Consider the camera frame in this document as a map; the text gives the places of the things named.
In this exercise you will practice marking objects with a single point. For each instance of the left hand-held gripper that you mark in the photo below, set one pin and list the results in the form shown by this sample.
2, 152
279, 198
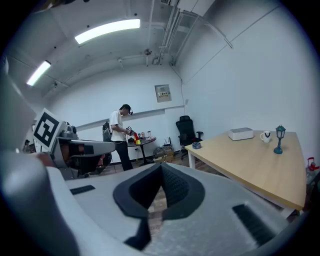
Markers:
47, 130

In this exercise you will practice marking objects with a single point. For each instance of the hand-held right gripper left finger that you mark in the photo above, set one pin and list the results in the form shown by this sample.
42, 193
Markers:
90, 212

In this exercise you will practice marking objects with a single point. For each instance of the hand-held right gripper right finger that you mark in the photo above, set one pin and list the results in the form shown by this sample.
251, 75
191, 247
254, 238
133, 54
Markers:
212, 220

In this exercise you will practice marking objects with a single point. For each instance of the tape roll with blue core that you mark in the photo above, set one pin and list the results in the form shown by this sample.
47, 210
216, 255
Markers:
197, 145

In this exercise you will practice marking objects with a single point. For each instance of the person's left forearm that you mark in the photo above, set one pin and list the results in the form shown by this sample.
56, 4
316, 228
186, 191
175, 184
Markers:
45, 158

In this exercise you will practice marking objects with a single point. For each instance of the person's left hand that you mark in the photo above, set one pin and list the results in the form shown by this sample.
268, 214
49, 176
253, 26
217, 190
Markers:
67, 153

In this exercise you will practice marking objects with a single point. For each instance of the pink figurine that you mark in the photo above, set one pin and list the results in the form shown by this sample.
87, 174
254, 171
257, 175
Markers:
143, 135

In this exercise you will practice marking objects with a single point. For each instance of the round black marble table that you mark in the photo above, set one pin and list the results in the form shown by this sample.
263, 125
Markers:
147, 140

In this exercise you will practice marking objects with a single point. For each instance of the white lidded tumbler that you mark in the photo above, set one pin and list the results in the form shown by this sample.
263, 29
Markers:
149, 135

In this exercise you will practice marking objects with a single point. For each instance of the cardboard box stack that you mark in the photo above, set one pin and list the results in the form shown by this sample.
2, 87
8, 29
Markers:
163, 155

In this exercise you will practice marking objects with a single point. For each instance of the black wifi router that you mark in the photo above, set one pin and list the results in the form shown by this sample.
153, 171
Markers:
167, 143

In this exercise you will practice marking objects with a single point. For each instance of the grey electrical panel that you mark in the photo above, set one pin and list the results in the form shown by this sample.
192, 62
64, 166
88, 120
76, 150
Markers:
163, 93

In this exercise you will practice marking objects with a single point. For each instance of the black office chair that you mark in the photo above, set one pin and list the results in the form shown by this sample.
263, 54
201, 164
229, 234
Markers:
186, 130

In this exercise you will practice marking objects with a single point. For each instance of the white rectangular box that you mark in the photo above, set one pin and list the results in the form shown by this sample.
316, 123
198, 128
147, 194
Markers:
241, 134

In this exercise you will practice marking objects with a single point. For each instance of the person's white shirt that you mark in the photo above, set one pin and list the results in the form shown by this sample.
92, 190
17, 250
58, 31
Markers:
15, 112

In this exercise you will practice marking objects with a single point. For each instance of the white mug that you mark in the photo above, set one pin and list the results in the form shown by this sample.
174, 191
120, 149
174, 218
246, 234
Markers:
266, 137

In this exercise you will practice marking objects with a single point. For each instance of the long ceiling light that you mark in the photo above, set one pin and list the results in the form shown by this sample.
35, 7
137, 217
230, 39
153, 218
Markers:
107, 30
38, 73

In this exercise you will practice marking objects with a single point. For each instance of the ceiling dome sensor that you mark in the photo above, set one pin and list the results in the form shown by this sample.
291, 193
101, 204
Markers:
147, 52

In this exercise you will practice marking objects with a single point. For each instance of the teal small tool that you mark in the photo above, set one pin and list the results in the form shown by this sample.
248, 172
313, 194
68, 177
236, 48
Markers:
280, 132

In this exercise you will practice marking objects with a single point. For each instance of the small red lantern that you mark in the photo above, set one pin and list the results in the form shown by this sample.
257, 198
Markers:
312, 163

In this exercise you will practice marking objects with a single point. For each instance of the white ceiling pipes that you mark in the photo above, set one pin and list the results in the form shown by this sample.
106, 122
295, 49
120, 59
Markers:
170, 30

